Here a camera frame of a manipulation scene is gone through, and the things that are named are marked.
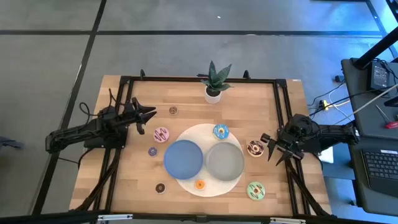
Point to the blue plate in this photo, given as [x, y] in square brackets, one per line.
[183, 159]

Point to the large pink iced donut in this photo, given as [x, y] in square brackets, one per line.
[158, 137]

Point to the grey plate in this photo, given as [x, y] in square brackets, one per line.
[224, 161]

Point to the large blue iced donut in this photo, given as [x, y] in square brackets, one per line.
[225, 133]

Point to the white plant pot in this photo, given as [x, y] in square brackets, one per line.
[213, 99]

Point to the black aluminium rig frame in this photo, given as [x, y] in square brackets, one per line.
[161, 79]

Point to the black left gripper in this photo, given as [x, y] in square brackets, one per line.
[132, 113]

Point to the black keyboard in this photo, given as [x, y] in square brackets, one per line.
[382, 168]

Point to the green snake plant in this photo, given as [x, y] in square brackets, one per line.
[214, 79]

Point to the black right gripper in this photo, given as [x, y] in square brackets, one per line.
[287, 141]

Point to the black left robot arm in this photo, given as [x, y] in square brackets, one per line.
[71, 133]

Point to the small blue sprinkled donut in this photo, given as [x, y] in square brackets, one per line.
[150, 154]

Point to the small brown donut white drizzle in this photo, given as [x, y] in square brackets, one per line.
[171, 112]

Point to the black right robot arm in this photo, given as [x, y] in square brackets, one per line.
[329, 133]

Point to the large chocolate donut pink drizzle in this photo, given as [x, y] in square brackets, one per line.
[259, 152]

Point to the round white woven placemat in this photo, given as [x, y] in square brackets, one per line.
[199, 132]

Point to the small dark chocolate donut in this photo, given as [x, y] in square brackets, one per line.
[157, 190]

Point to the small orange donut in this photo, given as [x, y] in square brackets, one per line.
[196, 187]

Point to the dark grey side desk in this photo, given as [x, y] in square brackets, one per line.
[363, 124]

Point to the large green iced donut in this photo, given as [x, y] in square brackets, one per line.
[251, 194]

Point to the white paper sheet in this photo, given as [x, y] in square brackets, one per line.
[327, 154]

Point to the silver metal bracket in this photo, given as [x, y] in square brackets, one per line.
[115, 217]
[287, 221]

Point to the black metal pole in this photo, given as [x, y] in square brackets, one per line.
[376, 48]

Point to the black power adapter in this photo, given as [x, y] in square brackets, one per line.
[379, 76]

